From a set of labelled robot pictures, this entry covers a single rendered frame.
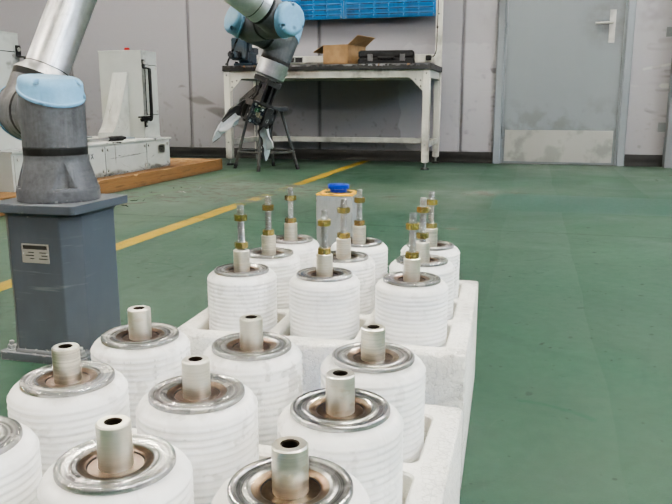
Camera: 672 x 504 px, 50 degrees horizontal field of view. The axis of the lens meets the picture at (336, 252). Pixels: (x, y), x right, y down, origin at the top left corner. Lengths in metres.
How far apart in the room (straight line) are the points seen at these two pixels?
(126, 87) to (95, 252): 3.36
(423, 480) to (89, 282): 0.94
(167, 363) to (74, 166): 0.77
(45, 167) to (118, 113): 3.26
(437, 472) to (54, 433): 0.31
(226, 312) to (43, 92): 0.61
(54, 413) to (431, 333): 0.49
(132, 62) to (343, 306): 3.91
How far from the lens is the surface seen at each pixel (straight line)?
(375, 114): 6.17
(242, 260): 0.99
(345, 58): 5.72
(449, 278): 1.05
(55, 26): 1.59
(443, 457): 0.65
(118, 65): 4.80
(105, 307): 1.48
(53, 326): 1.45
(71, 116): 1.42
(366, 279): 1.06
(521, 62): 6.04
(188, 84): 6.74
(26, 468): 0.55
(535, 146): 6.04
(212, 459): 0.57
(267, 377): 0.66
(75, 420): 0.62
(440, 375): 0.90
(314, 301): 0.94
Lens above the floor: 0.48
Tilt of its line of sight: 12 degrees down
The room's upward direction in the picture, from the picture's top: straight up
